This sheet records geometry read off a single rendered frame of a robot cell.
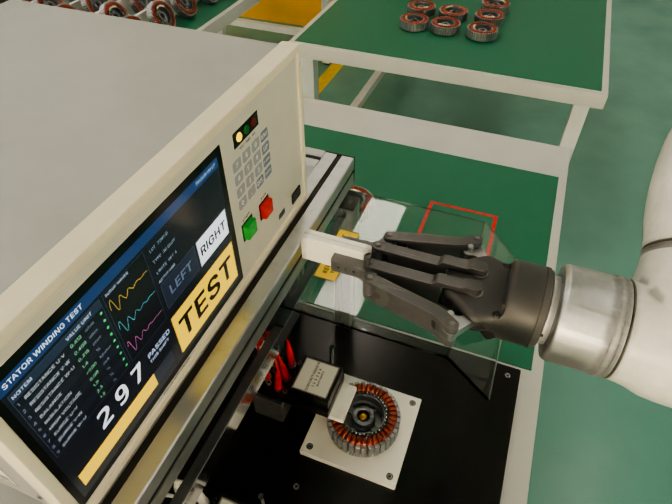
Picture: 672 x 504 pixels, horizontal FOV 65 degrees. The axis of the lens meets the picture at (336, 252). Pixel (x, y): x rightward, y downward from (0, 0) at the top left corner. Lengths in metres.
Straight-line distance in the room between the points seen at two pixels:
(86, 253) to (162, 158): 0.10
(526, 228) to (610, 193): 1.58
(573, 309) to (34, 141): 0.46
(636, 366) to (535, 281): 0.10
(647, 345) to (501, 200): 0.89
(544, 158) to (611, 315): 1.07
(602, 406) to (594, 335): 1.50
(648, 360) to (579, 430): 1.42
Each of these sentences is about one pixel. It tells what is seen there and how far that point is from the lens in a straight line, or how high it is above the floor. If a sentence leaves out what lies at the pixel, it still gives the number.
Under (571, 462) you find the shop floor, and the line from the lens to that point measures 1.83.
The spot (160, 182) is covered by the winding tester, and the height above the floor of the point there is 1.32.
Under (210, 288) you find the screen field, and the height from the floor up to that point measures 1.17.
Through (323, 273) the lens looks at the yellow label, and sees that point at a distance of 0.67.
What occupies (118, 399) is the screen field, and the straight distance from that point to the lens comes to 0.46.
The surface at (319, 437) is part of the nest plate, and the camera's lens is 0.86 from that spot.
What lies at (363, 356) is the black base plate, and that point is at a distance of 0.95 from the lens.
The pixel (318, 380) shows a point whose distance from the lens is 0.80.
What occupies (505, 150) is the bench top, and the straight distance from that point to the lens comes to 1.52.
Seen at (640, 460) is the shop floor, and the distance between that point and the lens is 1.93.
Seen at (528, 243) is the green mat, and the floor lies 0.75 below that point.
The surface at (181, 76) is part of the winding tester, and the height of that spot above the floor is 1.32.
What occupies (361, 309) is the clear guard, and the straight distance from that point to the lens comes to 0.63.
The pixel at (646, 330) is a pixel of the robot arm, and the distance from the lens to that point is 0.48.
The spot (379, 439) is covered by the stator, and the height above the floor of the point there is 0.82.
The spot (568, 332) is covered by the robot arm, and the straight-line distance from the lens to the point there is 0.47.
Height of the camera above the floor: 1.55
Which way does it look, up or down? 45 degrees down
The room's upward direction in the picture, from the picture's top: straight up
